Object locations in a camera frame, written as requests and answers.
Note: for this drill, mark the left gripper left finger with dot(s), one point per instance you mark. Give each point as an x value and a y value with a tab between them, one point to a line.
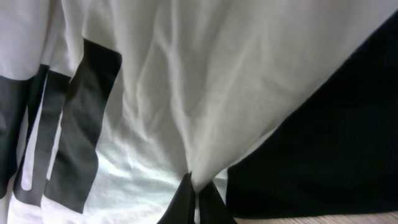
181	209

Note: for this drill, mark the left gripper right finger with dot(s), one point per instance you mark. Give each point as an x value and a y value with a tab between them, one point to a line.
212	208

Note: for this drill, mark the white t-shirt black print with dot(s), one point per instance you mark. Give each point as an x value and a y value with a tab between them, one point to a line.
106	105

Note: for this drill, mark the black t-shirt white logo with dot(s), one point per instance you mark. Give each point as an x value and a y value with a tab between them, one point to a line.
336	154

